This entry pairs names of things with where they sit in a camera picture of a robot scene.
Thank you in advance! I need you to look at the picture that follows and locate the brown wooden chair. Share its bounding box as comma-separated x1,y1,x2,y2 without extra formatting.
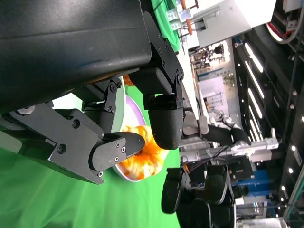
180,0,200,36

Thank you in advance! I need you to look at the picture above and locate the pale lavender plate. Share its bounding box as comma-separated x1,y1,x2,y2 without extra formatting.
111,95,147,183

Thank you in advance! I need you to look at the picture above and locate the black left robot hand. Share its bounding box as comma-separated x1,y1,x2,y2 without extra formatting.
0,0,185,185

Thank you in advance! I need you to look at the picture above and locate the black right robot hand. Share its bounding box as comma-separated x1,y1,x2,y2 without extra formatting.
161,165,236,228

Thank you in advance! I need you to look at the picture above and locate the oval orange striped bread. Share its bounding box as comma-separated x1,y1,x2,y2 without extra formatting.
121,125,168,168

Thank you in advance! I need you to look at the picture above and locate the green tablecloth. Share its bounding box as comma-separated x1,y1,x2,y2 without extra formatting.
0,84,182,228

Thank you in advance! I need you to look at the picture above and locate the white printed card box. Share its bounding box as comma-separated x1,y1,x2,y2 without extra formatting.
167,7,190,29

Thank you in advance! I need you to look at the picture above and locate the green cloth with cartoon print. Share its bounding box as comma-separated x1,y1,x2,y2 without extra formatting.
152,0,181,54

